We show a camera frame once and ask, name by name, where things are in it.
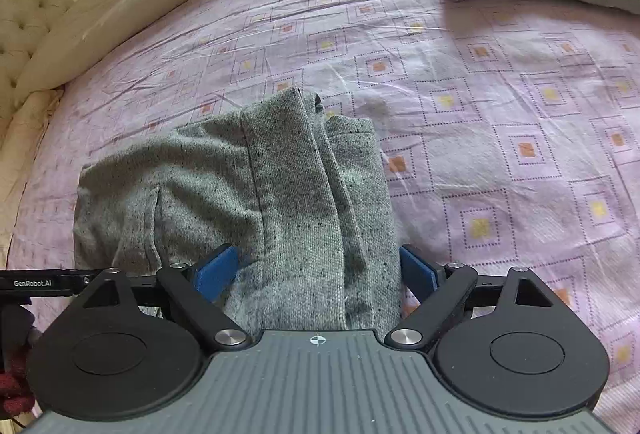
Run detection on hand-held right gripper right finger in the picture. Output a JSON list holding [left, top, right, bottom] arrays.
[[384, 244, 557, 351]]

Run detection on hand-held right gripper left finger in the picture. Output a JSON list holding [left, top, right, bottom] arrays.
[[75, 243, 253, 352]]

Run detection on grey speckled pants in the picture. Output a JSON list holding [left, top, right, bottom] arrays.
[[74, 86, 403, 332]]

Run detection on person's left hand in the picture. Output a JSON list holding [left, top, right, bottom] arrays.
[[0, 326, 42, 421]]

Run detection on purple patterned bed sheet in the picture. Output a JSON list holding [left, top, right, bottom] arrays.
[[7, 0, 640, 434]]

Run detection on cream tufted headboard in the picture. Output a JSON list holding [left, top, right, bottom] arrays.
[[0, 0, 101, 125]]

